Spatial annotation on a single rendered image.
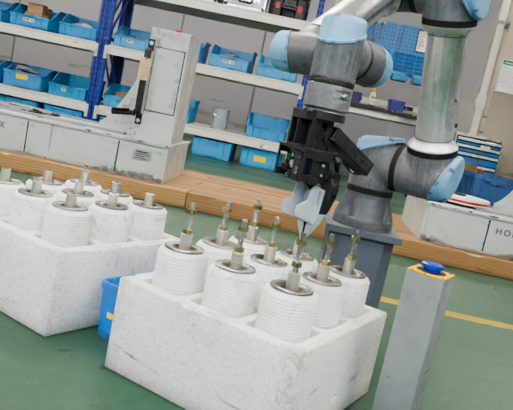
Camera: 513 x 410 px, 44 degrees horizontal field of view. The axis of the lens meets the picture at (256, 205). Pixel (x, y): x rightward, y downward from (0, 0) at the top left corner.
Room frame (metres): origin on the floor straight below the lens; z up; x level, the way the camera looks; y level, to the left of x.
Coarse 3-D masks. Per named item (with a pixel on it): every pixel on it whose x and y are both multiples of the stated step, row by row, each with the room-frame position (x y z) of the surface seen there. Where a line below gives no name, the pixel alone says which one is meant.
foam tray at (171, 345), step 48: (144, 288) 1.11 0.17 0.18; (144, 336) 1.10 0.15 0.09; (192, 336) 1.05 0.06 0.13; (240, 336) 1.00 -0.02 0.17; (336, 336) 1.07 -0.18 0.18; (144, 384) 1.09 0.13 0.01; (192, 384) 1.04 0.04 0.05; (240, 384) 0.99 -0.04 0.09; (288, 384) 0.95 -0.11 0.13; (336, 384) 1.11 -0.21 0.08
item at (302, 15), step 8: (272, 0) 5.71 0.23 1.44; (280, 0) 5.69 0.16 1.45; (288, 0) 5.75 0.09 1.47; (272, 8) 5.70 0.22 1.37; (280, 8) 5.69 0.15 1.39; (288, 8) 5.67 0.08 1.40; (296, 8) 5.69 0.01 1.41; (304, 8) 5.69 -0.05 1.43; (288, 16) 5.75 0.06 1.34; (296, 16) 5.69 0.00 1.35; (304, 16) 5.69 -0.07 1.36
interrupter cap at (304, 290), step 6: (270, 282) 1.05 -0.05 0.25; (276, 282) 1.06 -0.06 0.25; (282, 282) 1.07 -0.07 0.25; (276, 288) 1.03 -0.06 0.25; (282, 288) 1.03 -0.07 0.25; (300, 288) 1.06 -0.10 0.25; (306, 288) 1.06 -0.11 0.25; (294, 294) 1.02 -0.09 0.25; (300, 294) 1.02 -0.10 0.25; (306, 294) 1.02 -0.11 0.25; (312, 294) 1.04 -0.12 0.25
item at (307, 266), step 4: (276, 252) 1.32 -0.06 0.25; (276, 256) 1.30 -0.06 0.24; (280, 256) 1.29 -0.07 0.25; (284, 256) 1.29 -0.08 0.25; (288, 260) 1.27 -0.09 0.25; (300, 260) 1.28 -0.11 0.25; (316, 260) 1.31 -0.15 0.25; (304, 264) 1.27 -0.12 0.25; (308, 264) 1.28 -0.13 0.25; (312, 264) 1.28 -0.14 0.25; (316, 264) 1.30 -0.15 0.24; (292, 268) 1.27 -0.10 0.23; (300, 268) 1.27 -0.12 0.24; (304, 268) 1.27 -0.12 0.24; (308, 268) 1.28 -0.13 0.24; (312, 268) 1.28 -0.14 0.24; (316, 268) 1.30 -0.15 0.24; (300, 272) 1.27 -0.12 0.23; (304, 272) 1.27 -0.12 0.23; (316, 272) 1.31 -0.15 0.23
